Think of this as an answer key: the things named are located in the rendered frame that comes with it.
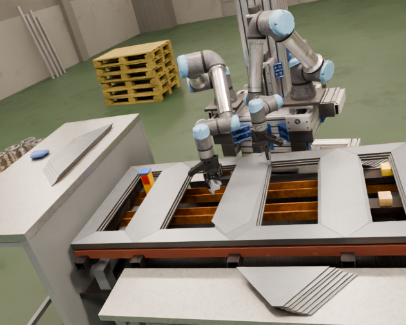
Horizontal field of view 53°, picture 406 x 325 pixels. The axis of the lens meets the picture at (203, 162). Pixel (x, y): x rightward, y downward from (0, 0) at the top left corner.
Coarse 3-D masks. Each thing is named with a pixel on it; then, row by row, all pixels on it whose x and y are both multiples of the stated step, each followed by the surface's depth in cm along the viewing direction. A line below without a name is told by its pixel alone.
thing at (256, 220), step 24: (360, 168) 196; (264, 192) 196; (168, 216) 196; (240, 240) 166; (264, 240) 164; (288, 240) 161; (312, 240) 158; (336, 240) 155; (360, 240) 153; (384, 240) 150
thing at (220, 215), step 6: (216, 210) 189; (222, 210) 188; (228, 210) 187; (234, 210) 186; (240, 210) 185; (246, 210) 184; (252, 210) 183; (216, 216) 185; (222, 216) 184; (228, 216) 183; (234, 216) 182; (240, 216) 181; (246, 216) 180
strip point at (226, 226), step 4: (216, 224) 180; (220, 224) 179; (224, 224) 178; (228, 224) 178; (232, 224) 177; (236, 224) 176; (240, 224) 176; (220, 228) 176; (224, 228) 176; (228, 228) 175; (232, 228) 174; (236, 228) 174; (224, 232) 173; (228, 232) 173
